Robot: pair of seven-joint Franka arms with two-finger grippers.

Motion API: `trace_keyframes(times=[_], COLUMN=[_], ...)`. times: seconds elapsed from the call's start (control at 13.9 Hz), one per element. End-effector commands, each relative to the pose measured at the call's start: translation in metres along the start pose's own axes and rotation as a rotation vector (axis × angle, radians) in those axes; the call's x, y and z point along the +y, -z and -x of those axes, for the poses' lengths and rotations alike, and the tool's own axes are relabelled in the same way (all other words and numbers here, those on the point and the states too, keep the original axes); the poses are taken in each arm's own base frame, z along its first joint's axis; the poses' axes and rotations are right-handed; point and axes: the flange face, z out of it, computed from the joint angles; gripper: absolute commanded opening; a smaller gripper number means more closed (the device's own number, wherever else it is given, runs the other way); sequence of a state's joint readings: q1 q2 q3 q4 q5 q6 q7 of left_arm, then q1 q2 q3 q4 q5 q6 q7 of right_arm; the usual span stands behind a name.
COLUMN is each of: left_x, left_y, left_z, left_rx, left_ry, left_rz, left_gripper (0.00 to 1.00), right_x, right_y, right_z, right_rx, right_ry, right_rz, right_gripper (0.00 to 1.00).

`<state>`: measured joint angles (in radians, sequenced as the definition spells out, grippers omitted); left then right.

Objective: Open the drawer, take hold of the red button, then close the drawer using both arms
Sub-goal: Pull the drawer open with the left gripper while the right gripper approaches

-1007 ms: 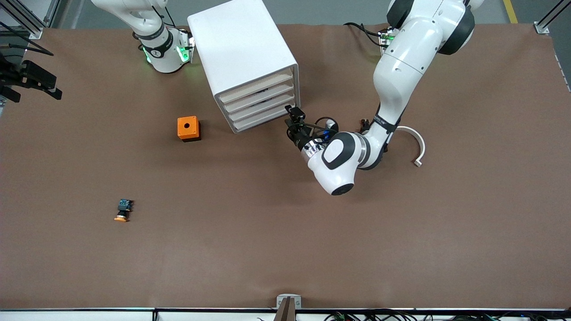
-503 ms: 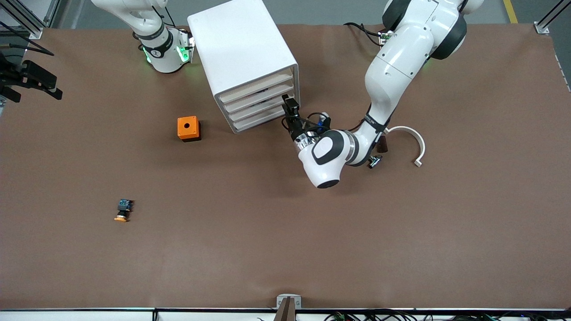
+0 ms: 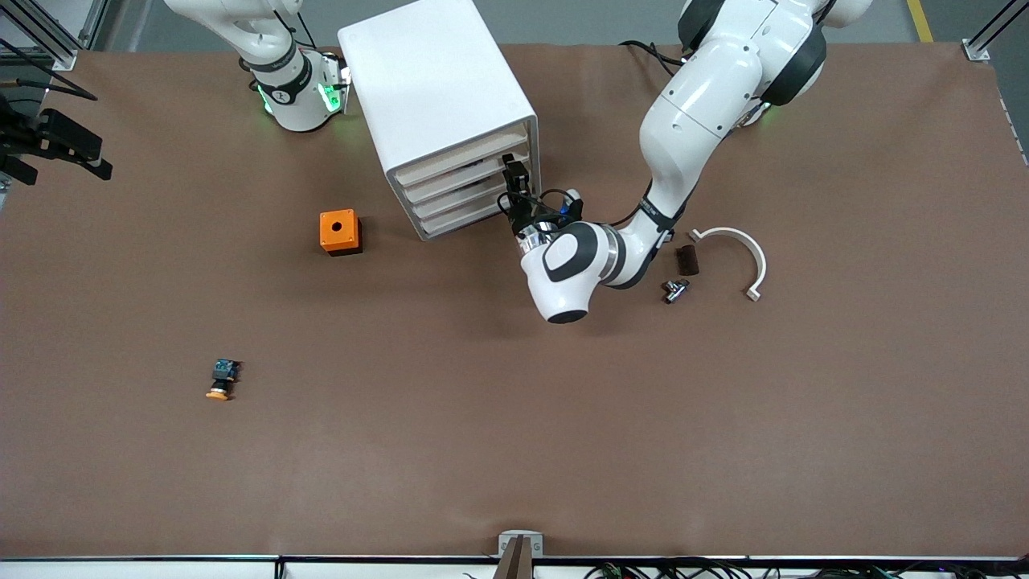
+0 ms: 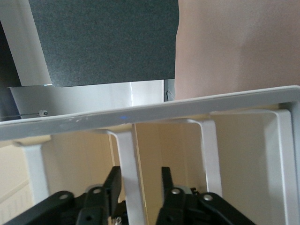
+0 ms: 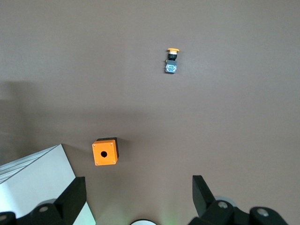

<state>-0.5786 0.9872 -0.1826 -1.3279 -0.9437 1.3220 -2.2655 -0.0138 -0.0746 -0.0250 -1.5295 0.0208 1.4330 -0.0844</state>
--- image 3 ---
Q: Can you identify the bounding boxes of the black base cable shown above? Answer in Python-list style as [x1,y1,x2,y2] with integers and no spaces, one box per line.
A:
[619,39,684,77]

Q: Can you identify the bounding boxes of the arm base connector panel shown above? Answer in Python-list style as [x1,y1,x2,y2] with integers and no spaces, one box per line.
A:
[319,50,352,113]

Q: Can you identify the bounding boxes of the gray camera mount bracket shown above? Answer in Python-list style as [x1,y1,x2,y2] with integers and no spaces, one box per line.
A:
[498,530,544,558]

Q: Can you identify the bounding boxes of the aluminium frame profile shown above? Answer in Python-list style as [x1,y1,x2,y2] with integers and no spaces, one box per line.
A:
[963,0,1029,64]
[0,0,109,72]

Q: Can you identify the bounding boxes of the brown camera pole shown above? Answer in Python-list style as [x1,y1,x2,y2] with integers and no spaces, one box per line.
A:
[492,535,535,579]

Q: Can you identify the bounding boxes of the orange button enclosure box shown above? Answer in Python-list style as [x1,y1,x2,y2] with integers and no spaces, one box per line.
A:
[319,209,363,257]

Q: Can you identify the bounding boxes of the yellow push button switch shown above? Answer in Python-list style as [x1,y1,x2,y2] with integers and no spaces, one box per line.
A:
[206,359,241,401]

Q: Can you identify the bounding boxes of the white curved plastic bracket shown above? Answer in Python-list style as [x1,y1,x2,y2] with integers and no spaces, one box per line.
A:
[689,227,768,302]

